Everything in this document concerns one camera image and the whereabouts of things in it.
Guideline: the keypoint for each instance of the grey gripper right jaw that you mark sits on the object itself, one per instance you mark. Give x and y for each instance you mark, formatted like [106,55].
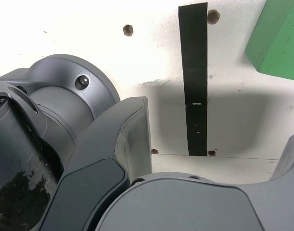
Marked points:
[185,207]

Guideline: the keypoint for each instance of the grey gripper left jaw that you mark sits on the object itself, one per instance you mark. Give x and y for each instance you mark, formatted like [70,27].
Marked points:
[106,134]

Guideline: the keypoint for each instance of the green cube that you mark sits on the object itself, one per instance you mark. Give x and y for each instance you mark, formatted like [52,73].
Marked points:
[279,43]

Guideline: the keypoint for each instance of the black tape strip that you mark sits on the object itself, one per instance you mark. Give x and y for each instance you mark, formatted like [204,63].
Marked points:
[195,72]

